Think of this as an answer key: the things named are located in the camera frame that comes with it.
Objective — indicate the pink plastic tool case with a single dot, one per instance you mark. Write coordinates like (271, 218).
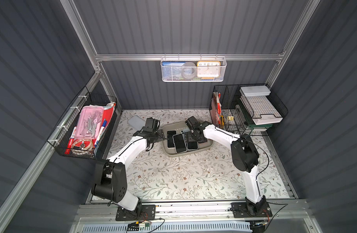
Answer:
(86, 127)

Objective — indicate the white flat box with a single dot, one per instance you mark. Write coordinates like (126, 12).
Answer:
(254, 91)

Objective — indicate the grey translucent tray lid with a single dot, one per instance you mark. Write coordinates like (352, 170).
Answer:
(136, 122)

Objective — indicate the blue box in basket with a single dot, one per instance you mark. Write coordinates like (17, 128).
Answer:
(171, 71)

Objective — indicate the grey tape roll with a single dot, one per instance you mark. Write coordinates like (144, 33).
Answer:
(188, 70)

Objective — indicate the beige plastic storage tray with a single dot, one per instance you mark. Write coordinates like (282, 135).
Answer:
(178, 126)

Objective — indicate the black phone cream case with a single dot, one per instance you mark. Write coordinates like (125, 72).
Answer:
(170, 141)

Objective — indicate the black wire desk organizer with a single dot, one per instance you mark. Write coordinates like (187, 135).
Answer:
(233, 117)

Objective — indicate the blue white marker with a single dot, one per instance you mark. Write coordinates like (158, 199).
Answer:
(100, 132)

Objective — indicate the red folder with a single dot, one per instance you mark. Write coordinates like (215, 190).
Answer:
(107, 115)

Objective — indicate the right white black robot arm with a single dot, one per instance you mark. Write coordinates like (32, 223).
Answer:
(245, 158)

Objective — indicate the small circuit board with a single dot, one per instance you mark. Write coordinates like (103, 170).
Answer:
(136, 226)

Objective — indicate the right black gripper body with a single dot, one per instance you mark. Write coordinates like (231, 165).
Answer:
(190, 137)

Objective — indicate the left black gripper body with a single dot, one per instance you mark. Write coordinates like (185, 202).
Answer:
(157, 135)

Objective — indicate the yellow utility knife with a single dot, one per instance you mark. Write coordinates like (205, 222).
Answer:
(221, 122)

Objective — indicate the black phone pink case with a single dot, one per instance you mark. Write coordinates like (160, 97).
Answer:
(192, 145)
(179, 143)

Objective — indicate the red scissors in organizer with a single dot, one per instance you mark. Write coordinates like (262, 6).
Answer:
(216, 97)

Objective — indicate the yellow white alarm clock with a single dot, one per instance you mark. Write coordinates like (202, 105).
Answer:
(208, 69)

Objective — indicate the white grid notebook stack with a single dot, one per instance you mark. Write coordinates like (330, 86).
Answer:
(261, 110)

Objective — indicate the red tape dispenser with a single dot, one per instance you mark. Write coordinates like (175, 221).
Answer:
(82, 144)

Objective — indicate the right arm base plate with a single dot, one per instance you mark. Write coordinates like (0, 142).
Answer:
(248, 210)

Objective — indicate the white wire wall basket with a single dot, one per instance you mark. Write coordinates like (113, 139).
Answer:
(195, 60)

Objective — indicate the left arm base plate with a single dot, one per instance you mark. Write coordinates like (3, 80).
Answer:
(141, 213)

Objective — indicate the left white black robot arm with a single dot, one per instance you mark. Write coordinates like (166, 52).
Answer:
(110, 175)

